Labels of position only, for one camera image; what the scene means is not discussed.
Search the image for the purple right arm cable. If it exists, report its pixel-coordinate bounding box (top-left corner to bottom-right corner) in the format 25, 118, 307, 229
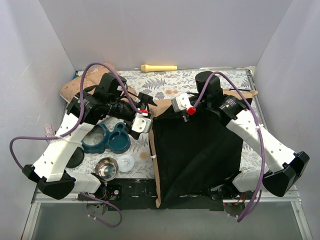
192, 71, 266, 223

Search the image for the black microphone stand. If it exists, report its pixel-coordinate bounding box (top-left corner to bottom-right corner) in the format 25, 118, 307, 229
66, 147, 85, 169

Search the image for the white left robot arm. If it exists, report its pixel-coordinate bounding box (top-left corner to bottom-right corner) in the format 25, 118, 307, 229
22, 73, 156, 200

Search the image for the clear plastic lid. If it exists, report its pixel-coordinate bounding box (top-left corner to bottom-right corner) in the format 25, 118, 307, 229
117, 154, 135, 173

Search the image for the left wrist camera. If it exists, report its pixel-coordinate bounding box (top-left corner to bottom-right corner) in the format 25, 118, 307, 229
131, 109, 153, 134

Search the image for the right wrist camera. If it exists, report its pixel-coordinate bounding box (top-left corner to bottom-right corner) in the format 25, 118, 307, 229
171, 93, 196, 115

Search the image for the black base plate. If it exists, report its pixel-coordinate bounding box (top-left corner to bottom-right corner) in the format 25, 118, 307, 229
77, 174, 286, 212

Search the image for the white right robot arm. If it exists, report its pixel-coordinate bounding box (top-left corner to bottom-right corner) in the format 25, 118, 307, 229
171, 71, 310, 199

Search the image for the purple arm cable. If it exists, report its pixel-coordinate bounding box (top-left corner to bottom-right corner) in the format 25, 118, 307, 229
192, 71, 266, 223
9, 62, 146, 228

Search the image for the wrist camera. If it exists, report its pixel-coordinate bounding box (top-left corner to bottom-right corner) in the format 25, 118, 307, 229
131, 109, 153, 134
171, 93, 196, 115

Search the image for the floral table mat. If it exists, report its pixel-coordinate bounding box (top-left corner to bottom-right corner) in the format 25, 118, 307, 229
69, 68, 261, 179

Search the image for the aluminium frame rail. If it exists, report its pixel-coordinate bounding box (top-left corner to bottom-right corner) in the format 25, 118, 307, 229
22, 189, 313, 240

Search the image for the stainless steel bowl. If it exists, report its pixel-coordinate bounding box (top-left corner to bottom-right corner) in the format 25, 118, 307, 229
94, 157, 119, 182

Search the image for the peach patterned pillow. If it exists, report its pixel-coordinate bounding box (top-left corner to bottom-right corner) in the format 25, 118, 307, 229
59, 61, 138, 106

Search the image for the teal double pet feeder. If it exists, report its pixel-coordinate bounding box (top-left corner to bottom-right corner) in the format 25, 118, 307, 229
81, 122, 131, 154

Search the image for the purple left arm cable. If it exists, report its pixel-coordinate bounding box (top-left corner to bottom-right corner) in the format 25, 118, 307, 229
9, 62, 146, 228

